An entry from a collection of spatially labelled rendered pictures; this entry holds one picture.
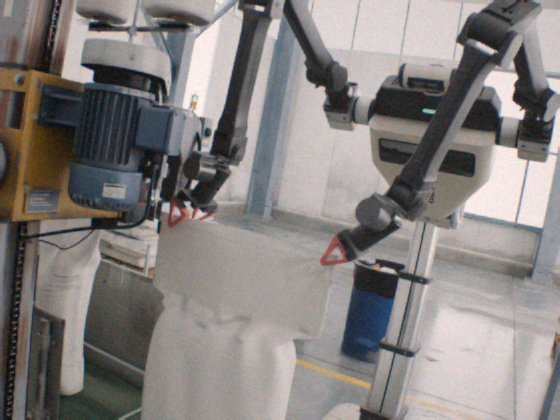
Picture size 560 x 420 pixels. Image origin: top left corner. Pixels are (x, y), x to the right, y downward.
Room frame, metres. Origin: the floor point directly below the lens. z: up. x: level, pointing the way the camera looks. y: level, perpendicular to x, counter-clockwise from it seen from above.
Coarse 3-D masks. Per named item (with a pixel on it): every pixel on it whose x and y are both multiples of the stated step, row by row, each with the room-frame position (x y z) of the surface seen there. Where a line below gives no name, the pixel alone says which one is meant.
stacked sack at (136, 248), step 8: (112, 240) 3.98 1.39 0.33; (120, 240) 3.94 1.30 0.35; (128, 240) 3.92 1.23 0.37; (136, 240) 3.91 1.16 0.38; (144, 240) 3.98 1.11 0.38; (152, 240) 4.05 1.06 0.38; (120, 248) 3.91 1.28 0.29; (128, 248) 3.86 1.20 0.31; (136, 248) 3.85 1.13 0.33; (144, 248) 3.84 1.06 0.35; (152, 248) 3.88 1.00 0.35; (136, 256) 3.85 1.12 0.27; (144, 256) 3.81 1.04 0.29; (152, 256) 3.90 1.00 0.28
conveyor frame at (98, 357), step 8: (88, 344) 1.74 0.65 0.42; (88, 352) 1.72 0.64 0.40; (96, 352) 1.70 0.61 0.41; (104, 352) 1.70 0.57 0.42; (88, 360) 1.72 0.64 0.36; (96, 360) 1.70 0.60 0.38; (104, 360) 1.68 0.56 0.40; (112, 360) 1.66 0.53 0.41; (120, 360) 1.66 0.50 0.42; (104, 368) 1.68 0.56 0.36; (112, 368) 1.66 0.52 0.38; (120, 368) 1.65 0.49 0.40; (128, 368) 1.63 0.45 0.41; (136, 368) 1.63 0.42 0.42; (120, 376) 1.64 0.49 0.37; (128, 376) 1.63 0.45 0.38; (136, 376) 1.61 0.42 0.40; (144, 376) 1.60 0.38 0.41; (136, 384) 1.61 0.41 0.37
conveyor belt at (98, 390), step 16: (96, 368) 1.64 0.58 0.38; (96, 384) 1.52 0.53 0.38; (112, 384) 1.55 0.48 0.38; (128, 384) 1.57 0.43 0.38; (64, 400) 1.38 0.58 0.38; (80, 400) 1.40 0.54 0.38; (96, 400) 1.42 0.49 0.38; (112, 400) 1.45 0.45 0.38; (128, 400) 1.47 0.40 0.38; (64, 416) 1.29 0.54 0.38; (80, 416) 1.31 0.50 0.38; (96, 416) 1.33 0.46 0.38; (112, 416) 1.35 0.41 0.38; (128, 416) 1.37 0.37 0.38
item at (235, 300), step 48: (192, 240) 1.23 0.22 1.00; (240, 240) 1.16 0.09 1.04; (192, 288) 1.22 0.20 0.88; (240, 288) 1.16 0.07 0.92; (288, 288) 1.14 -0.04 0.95; (192, 336) 1.16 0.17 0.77; (240, 336) 1.11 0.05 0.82; (288, 336) 1.12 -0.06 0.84; (144, 384) 1.23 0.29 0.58; (192, 384) 1.14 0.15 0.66; (240, 384) 1.09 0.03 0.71; (288, 384) 1.15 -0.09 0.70
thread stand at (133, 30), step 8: (136, 8) 1.18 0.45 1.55; (136, 16) 1.18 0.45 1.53; (80, 24) 1.25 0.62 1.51; (88, 24) 1.23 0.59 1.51; (96, 24) 1.22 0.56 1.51; (104, 24) 1.21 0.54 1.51; (112, 24) 1.21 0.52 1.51; (152, 24) 1.14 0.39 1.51; (160, 24) 1.13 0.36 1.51; (168, 24) 1.12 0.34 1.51; (176, 24) 1.11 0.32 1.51; (184, 24) 1.09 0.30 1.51; (192, 24) 1.10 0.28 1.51; (112, 32) 1.30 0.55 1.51; (120, 32) 1.28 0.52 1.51; (128, 32) 1.17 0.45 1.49; (136, 32) 1.18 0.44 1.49; (168, 32) 1.14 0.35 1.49; (176, 32) 1.13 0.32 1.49; (184, 32) 1.12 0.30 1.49; (192, 32) 1.16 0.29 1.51
